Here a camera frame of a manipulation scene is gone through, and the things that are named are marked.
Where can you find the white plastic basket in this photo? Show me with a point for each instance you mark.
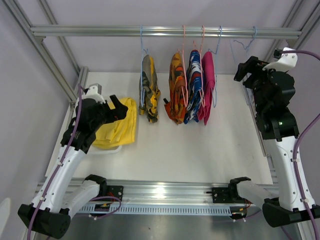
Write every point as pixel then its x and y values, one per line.
pixel 95 150

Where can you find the white slotted cable duct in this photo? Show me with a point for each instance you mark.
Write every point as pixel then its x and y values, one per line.
pixel 149 209

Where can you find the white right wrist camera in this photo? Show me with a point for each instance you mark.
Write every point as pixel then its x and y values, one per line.
pixel 286 60

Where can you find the aluminium hanging rail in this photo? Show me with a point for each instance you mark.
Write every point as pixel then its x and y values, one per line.
pixel 57 30

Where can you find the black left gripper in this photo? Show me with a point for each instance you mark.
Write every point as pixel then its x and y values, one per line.
pixel 118 113

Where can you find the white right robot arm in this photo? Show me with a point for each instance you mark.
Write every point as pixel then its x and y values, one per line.
pixel 280 133

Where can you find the olive yellow camouflage trousers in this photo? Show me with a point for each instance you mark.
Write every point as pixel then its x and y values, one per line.
pixel 152 91

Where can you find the pink trousers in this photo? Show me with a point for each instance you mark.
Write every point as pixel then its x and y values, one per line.
pixel 209 85

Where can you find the blue hanger of camouflage trousers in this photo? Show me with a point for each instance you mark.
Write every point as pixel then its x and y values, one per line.
pixel 144 52

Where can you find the blue white patterned trousers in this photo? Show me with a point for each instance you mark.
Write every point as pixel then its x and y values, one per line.
pixel 194 87

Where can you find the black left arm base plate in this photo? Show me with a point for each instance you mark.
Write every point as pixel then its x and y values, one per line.
pixel 113 191

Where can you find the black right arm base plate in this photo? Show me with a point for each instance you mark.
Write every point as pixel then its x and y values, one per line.
pixel 226 195

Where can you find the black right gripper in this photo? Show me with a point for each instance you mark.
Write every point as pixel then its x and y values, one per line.
pixel 253 66

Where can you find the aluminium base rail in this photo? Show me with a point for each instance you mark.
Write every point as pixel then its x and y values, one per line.
pixel 165 193

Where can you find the orange camouflage trousers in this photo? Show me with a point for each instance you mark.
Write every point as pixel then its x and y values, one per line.
pixel 176 106

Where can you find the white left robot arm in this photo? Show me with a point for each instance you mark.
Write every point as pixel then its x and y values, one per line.
pixel 50 212

